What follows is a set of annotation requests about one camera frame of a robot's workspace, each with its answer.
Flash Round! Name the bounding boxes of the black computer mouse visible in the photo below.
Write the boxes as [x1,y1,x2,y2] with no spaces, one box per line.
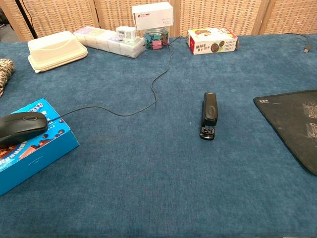
[0,112,49,149]

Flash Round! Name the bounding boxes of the black mouse pad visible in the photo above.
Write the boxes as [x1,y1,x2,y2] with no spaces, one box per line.
[253,89,317,177]

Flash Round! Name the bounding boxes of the black stapler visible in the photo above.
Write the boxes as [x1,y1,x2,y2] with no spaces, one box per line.
[199,92,219,141]

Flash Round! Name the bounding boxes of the blue table cloth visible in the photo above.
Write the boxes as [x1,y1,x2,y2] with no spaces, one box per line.
[0,34,317,238]

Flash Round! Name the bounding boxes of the clear jar of binder clips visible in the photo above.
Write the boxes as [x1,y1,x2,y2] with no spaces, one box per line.
[143,26,170,51]

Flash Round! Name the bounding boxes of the small white barcode box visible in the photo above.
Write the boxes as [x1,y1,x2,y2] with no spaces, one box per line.
[115,26,137,42]

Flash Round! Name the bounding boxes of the white and red biscuit box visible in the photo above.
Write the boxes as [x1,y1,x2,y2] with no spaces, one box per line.
[186,27,240,56]

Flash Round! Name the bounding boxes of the white tissue multipack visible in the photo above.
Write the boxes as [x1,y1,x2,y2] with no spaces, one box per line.
[73,27,147,60]

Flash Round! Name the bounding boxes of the white cardboard box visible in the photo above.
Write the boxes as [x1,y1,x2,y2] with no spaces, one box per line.
[131,1,174,31]

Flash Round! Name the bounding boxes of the wicker folding screen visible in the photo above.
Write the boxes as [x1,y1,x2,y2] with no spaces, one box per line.
[0,0,317,42]

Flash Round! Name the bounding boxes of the blue cookie box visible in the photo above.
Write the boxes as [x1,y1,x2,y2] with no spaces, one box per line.
[0,98,80,196]

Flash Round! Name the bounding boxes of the beige lidded food container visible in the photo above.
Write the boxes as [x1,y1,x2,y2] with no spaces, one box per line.
[27,30,88,73]

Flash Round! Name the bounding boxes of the black tripod stand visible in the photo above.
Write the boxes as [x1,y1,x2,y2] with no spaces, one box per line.
[14,0,39,40]

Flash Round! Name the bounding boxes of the braided rope bundle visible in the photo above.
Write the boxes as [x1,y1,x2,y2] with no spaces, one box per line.
[0,58,15,98]

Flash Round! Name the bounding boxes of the black cable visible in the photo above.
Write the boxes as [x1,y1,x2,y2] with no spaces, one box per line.
[46,33,312,124]

